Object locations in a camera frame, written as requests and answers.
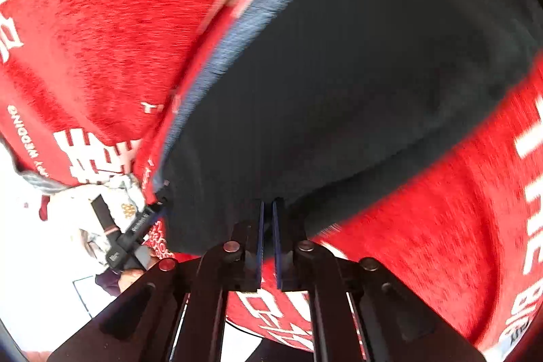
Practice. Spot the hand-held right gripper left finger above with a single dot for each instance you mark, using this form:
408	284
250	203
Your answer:
259	251

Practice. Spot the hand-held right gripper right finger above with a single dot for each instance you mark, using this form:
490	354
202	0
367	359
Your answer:
276	247

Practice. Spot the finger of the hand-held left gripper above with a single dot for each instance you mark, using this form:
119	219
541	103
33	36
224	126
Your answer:
160	206

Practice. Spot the black pants with patterned waistband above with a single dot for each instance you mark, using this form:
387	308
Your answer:
339	99

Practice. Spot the person's left hand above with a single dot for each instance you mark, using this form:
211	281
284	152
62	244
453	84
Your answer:
138	271

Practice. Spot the white patterned cloth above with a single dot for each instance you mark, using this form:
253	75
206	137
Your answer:
80	218

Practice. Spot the red printed blanket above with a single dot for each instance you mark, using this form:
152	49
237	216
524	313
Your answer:
97	27

